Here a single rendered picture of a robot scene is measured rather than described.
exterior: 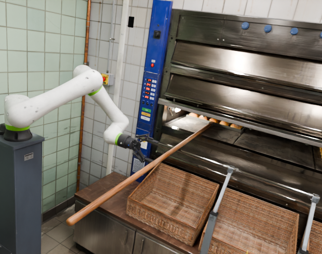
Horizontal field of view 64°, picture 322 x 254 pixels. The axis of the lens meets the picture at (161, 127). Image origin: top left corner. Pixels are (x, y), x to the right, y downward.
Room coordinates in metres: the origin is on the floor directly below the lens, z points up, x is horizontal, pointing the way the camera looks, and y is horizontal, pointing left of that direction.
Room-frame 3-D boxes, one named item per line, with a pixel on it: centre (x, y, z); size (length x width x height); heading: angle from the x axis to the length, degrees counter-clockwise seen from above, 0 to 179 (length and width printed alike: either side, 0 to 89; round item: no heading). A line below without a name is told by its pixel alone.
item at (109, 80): (2.36, 0.56, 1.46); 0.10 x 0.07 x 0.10; 65
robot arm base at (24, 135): (1.41, 0.86, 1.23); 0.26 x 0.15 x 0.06; 66
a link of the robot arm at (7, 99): (1.37, 0.81, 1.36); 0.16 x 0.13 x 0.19; 35
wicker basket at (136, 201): (1.76, -0.19, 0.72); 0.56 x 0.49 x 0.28; 65
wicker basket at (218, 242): (1.51, -0.72, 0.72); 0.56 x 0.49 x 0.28; 66
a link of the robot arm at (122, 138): (1.62, 0.22, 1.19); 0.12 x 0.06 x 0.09; 155
